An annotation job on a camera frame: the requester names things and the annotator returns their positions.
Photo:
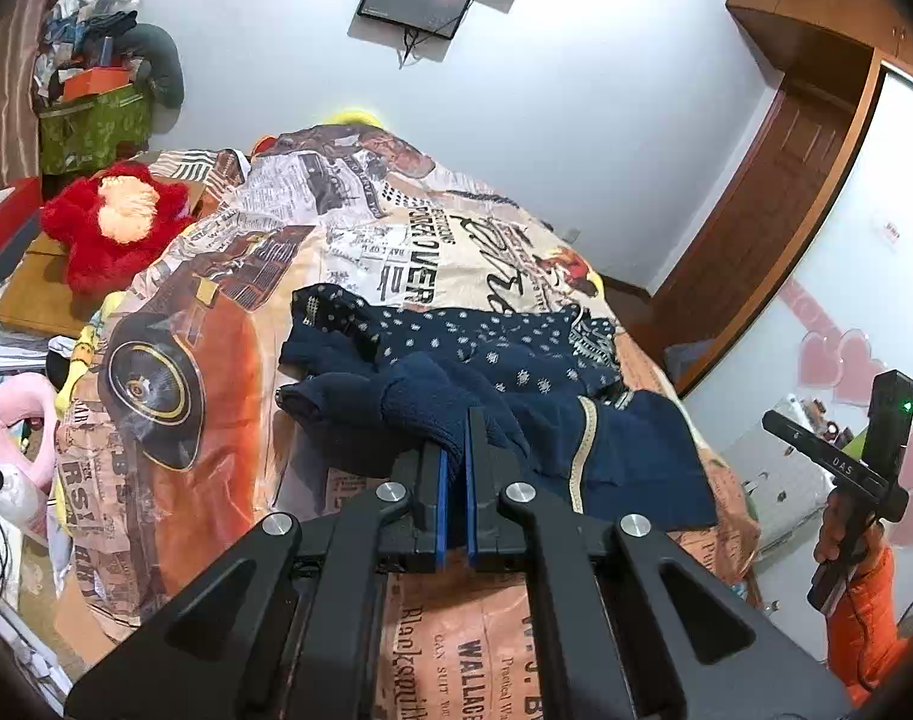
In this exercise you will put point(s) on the orange box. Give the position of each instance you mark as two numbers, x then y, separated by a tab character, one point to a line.
98	80

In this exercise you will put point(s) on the yellow pillow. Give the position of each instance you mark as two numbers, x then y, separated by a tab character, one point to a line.
355	117

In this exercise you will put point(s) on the right hand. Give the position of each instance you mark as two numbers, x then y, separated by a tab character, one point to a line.
832	531

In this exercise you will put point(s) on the pink plush toy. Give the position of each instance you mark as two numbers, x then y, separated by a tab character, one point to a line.
28	423

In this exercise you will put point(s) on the red white box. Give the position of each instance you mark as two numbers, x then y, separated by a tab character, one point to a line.
19	203

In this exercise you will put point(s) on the green storage box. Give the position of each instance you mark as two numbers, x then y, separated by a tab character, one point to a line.
94	132

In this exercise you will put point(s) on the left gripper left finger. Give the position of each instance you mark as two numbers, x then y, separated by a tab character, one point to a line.
285	623

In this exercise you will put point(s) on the orange sleeve forearm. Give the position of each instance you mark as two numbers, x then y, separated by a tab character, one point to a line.
863	645

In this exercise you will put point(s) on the red plush toy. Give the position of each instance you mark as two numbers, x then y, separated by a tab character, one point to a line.
114	224

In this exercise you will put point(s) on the navy patterned garment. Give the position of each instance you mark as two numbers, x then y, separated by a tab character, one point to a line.
379	380

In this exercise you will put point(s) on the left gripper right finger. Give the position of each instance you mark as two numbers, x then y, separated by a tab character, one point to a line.
625	624

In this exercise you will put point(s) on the pile of clutter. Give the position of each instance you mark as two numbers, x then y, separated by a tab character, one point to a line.
78	36

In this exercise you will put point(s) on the grey neck pillow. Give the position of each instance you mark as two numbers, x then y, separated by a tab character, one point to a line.
158	62

